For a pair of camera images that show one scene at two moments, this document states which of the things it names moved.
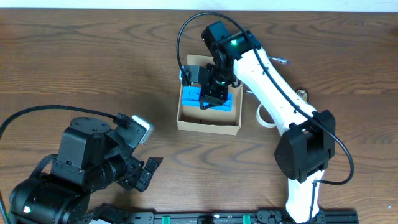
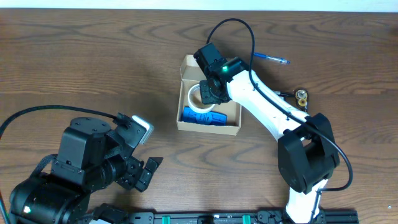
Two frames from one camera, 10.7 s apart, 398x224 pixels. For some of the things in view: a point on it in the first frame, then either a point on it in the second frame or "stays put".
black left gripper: [139, 179] stays put
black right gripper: [213, 98] stays put
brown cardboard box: [210, 120] stays put
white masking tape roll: [262, 122] -> [198, 109]
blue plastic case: [191, 96] -> [209, 117]
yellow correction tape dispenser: [303, 93] stays put
